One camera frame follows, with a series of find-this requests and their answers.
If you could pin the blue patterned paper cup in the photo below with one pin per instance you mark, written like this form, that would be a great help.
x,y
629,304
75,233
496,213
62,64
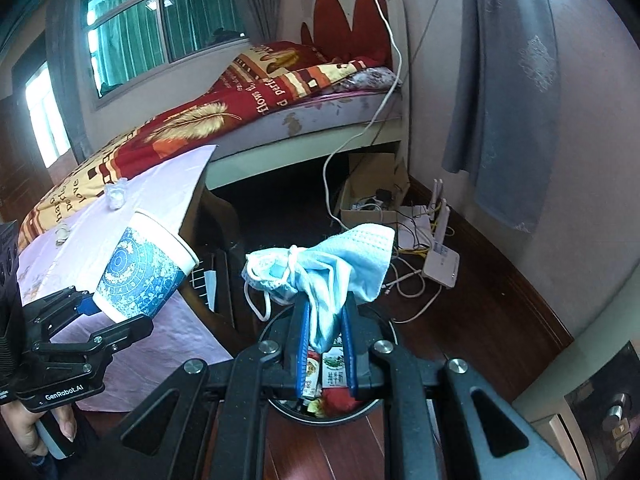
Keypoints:
x,y
147,266

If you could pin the clear plastic bag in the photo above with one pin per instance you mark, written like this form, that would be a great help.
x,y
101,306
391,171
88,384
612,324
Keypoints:
x,y
116,193

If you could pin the red patterned pillow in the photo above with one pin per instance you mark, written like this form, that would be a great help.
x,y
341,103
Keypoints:
x,y
267,61

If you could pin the white wifi router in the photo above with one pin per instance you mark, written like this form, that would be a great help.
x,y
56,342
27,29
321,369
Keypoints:
x,y
421,230

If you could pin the white bed frame with mattress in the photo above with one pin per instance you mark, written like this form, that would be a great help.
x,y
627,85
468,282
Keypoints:
x,y
313,129

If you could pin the light blue face mask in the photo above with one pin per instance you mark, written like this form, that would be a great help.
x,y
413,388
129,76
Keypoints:
x,y
354,263

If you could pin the red heart-shaped headboard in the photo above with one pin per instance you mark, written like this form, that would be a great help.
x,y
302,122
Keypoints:
x,y
376,29

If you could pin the red white snack carton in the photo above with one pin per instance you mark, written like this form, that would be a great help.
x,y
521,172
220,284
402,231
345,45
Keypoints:
x,y
312,374

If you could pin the black plastic trash bucket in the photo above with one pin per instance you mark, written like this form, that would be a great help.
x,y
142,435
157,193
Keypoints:
x,y
297,409

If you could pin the green white milk carton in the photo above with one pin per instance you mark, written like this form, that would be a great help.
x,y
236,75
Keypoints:
x,y
333,369

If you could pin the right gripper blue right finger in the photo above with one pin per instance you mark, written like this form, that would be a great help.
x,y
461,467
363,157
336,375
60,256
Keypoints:
x,y
349,348

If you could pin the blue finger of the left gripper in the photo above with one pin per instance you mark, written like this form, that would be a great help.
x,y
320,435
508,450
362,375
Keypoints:
x,y
88,307

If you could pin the grey curtain left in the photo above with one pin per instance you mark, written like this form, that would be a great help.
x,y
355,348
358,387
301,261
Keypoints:
x,y
61,58

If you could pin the red yellow bed blanket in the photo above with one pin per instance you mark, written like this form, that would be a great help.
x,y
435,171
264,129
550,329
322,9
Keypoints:
x,y
177,131

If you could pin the grey curtain right window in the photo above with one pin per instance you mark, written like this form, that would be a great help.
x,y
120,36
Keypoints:
x,y
503,130

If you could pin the person's left hand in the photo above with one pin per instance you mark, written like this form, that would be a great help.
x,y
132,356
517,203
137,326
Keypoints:
x,y
22,425

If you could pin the brown wooden door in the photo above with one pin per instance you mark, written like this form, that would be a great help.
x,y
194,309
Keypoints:
x,y
23,177

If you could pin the cardboard box under bed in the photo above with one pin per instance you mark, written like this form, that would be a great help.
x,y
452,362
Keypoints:
x,y
374,190

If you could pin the large window green curtains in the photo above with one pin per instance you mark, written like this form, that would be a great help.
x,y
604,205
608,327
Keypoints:
x,y
127,39

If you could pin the red plastic bag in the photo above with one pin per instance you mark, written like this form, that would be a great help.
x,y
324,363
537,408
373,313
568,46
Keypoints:
x,y
338,401

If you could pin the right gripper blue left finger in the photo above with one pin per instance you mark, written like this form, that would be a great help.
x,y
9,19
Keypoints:
x,y
303,331

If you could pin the yellow balled cloth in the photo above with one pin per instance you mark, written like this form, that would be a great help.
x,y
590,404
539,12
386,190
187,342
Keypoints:
x,y
316,408

